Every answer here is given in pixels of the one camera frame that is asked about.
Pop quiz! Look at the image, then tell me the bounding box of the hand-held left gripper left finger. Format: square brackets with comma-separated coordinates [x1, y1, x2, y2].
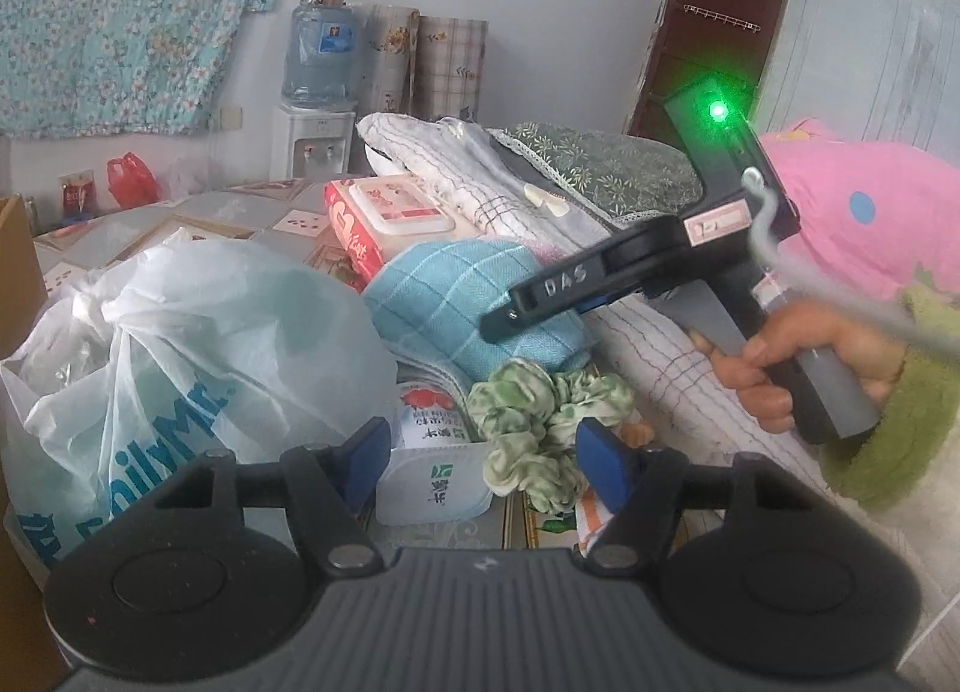
[154, 416, 393, 577]

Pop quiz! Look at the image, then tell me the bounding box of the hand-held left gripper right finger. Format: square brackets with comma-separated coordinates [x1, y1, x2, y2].
[576, 417, 796, 577]

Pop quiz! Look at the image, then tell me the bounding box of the blue checked towel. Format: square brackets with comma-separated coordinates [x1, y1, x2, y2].
[362, 238, 590, 387]

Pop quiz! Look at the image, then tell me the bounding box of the white tissue pack green logo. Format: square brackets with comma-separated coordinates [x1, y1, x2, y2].
[375, 441, 497, 529]

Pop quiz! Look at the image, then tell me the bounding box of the green white scrunchie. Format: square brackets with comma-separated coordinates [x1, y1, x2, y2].
[469, 360, 638, 517]

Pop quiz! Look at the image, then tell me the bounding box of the brown cardboard box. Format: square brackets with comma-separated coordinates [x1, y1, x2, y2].
[0, 193, 72, 692]

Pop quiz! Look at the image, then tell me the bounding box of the green sleeved right forearm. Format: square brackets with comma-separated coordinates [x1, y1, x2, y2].
[817, 287, 960, 514]

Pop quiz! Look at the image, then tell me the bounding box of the person's right hand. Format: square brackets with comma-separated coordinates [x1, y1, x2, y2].
[686, 298, 910, 435]

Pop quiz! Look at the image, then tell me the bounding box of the white tissue pack red logo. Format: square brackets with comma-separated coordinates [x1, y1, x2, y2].
[397, 381, 489, 450]

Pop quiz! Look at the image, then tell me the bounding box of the green patterned pillow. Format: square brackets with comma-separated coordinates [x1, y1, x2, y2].
[487, 122, 707, 229]

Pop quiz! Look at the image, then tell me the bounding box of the dark red wooden door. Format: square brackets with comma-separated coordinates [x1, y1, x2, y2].
[626, 0, 797, 139]

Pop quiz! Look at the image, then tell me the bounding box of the white checked towel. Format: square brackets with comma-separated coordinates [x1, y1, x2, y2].
[356, 113, 796, 454]

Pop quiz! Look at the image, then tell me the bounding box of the pink wet wipes pack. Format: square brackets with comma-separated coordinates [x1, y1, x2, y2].
[324, 174, 458, 289]

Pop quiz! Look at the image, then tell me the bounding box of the large pink plush toy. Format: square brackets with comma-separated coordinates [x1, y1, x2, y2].
[757, 118, 960, 304]

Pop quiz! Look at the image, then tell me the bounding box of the pale panelled door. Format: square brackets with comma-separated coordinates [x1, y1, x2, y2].
[757, 0, 960, 162]

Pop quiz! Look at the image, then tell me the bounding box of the pale green plastic bag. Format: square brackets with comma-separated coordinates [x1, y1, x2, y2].
[0, 227, 400, 574]

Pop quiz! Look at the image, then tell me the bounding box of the white water dispenser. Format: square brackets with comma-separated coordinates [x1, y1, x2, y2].
[270, 99, 358, 184]

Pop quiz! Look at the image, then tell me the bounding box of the checked wallpaper roll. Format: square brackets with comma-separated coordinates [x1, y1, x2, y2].
[411, 15, 491, 125]

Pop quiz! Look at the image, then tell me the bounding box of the blue water dispenser bottle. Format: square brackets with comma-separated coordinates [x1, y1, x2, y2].
[281, 2, 362, 112]

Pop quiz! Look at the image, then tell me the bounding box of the clear plastic bag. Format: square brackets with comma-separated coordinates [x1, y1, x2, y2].
[166, 153, 215, 197]

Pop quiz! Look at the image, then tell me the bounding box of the red plastic bag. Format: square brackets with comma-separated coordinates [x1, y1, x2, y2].
[106, 153, 163, 210]

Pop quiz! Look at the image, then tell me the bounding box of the small red packet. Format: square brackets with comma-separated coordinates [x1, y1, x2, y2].
[60, 170, 98, 221]

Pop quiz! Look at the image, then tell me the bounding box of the teal floral hanging cloth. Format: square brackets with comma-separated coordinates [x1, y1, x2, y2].
[0, 0, 291, 139]

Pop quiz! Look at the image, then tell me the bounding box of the white wall hook rack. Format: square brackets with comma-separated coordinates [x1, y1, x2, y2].
[682, 3, 763, 35]

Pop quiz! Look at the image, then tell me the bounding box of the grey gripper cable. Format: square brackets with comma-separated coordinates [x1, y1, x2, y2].
[741, 167, 960, 349]

